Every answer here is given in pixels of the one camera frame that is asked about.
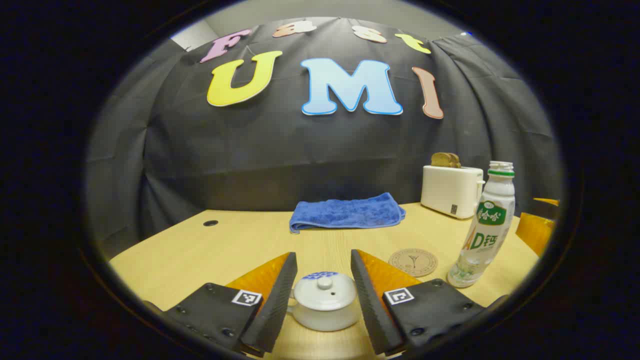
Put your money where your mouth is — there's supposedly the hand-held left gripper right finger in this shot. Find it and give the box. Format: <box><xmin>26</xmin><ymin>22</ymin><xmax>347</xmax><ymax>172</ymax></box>
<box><xmin>351</xmin><ymin>249</ymin><xmax>508</xmax><ymax>357</ymax></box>

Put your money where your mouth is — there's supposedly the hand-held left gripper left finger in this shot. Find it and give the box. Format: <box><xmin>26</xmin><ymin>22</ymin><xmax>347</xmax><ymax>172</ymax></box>
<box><xmin>144</xmin><ymin>252</ymin><xmax>298</xmax><ymax>358</ymax></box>

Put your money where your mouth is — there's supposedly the white teacup lid blue print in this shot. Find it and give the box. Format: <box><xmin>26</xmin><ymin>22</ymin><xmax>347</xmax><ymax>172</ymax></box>
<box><xmin>293</xmin><ymin>271</ymin><xmax>357</xmax><ymax>311</ymax></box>

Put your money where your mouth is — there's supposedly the white plastic water bottle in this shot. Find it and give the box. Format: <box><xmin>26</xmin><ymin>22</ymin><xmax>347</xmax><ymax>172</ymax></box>
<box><xmin>446</xmin><ymin>161</ymin><xmax>516</xmax><ymax>289</ymax></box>

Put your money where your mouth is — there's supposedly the white teacup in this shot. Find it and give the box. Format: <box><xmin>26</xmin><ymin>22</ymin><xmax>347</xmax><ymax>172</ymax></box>
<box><xmin>287</xmin><ymin>289</ymin><xmax>362</xmax><ymax>332</ymax></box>

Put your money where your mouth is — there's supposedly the round brown coaster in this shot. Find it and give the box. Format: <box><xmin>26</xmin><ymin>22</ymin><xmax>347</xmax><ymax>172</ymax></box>
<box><xmin>388</xmin><ymin>248</ymin><xmax>439</xmax><ymax>278</ymax></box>

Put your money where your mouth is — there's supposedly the blue folded towel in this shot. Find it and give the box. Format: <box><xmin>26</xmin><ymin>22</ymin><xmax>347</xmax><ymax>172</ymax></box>
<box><xmin>289</xmin><ymin>192</ymin><xmax>407</xmax><ymax>235</ymax></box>

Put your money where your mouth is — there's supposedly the white toaster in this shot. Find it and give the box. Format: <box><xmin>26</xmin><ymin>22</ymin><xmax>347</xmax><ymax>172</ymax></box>
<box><xmin>420</xmin><ymin>165</ymin><xmax>486</xmax><ymax>220</ymax></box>

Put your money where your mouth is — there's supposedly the black backdrop cloth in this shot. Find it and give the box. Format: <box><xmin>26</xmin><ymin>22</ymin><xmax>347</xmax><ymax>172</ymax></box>
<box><xmin>85</xmin><ymin>17</ymin><xmax>563</xmax><ymax>261</ymax></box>

